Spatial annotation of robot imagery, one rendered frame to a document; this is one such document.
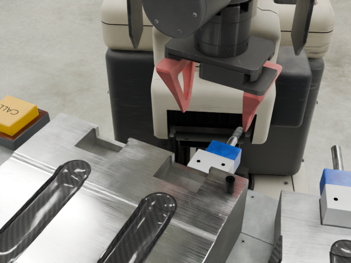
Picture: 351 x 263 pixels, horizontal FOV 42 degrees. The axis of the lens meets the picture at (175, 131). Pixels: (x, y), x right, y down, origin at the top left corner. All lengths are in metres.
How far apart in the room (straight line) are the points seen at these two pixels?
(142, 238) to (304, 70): 0.61
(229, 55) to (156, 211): 0.18
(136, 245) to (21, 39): 2.38
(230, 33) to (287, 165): 0.91
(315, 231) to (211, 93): 0.37
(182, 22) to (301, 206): 0.27
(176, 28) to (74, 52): 2.20
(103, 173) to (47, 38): 2.26
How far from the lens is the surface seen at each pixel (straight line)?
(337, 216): 0.52
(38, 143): 0.57
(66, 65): 2.46
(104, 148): 0.59
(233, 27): 0.45
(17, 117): 0.71
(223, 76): 0.46
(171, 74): 0.49
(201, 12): 0.36
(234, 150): 0.62
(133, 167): 0.52
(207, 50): 0.46
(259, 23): 0.81
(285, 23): 1.08
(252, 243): 0.57
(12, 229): 0.50
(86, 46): 2.61
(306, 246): 0.51
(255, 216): 0.59
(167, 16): 0.38
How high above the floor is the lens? 1.25
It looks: 40 degrees down
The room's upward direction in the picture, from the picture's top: straight up
